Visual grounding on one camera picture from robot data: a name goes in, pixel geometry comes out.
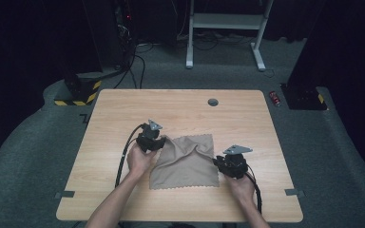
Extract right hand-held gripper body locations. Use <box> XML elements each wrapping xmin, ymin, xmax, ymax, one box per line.
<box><xmin>217</xmin><ymin>144</ymin><xmax>254</xmax><ymax>180</ymax></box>

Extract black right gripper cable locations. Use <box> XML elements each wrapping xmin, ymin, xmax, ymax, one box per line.
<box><xmin>245</xmin><ymin>163</ymin><xmax>263</xmax><ymax>214</ymax></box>

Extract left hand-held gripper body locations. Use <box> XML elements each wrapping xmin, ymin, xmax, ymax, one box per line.
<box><xmin>135</xmin><ymin>119</ymin><xmax>166</xmax><ymax>153</ymax></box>

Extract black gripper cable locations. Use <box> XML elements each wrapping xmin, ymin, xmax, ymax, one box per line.
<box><xmin>114</xmin><ymin>123</ymin><xmax>145</xmax><ymax>188</ymax></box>
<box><xmin>245</xmin><ymin>163</ymin><xmax>263</xmax><ymax>214</ymax></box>

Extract black stand with striped base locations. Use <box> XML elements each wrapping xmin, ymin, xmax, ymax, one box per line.
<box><xmin>54</xmin><ymin>67</ymin><xmax>103</xmax><ymax>107</ymax></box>

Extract person's left hand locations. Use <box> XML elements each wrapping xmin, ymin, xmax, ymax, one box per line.
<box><xmin>126</xmin><ymin>142</ymin><xmax>158</xmax><ymax>181</ymax></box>

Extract red can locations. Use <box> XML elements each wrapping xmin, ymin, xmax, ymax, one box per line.
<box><xmin>268</xmin><ymin>90</ymin><xmax>281</xmax><ymax>107</ymax></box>

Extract beige cloth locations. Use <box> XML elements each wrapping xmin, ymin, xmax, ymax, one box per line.
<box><xmin>148</xmin><ymin>133</ymin><xmax>221</xmax><ymax>190</ymax></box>

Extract black floor cables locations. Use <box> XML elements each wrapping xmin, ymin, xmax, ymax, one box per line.
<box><xmin>113</xmin><ymin>42</ymin><xmax>155</xmax><ymax>90</ymax></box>

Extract black stand base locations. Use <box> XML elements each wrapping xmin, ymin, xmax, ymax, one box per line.
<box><xmin>279</xmin><ymin>83</ymin><xmax>328</xmax><ymax>111</ymax></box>

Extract person's right hand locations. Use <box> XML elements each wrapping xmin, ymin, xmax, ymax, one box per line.
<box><xmin>223</xmin><ymin>173</ymin><xmax>257</xmax><ymax>204</ymax></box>

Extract grey tape strip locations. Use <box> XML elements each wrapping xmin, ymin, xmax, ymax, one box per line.
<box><xmin>284</xmin><ymin>188</ymin><xmax>306</xmax><ymax>198</ymax></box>
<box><xmin>54</xmin><ymin>190</ymin><xmax>76</xmax><ymax>200</ymax></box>

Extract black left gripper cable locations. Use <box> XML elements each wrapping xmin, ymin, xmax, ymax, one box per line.
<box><xmin>114</xmin><ymin>123</ymin><xmax>145</xmax><ymax>188</ymax></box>

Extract white metal stand frame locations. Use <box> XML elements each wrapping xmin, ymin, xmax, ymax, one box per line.
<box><xmin>185</xmin><ymin>0</ymin><xmax>274</xmax><ymax>72</ymax></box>

